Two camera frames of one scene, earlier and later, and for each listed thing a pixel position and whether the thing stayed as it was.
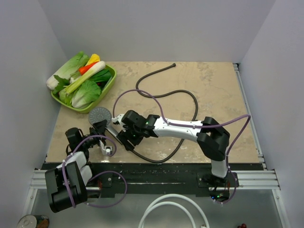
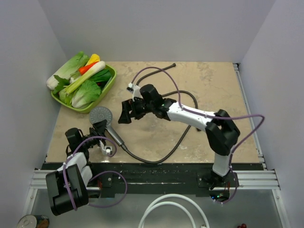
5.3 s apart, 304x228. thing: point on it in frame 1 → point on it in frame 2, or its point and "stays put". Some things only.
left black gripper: (100, 127) stays put
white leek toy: (94, 68) stays put
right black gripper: (124, 136) → (128, 106)
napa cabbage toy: (68, 69) stays put
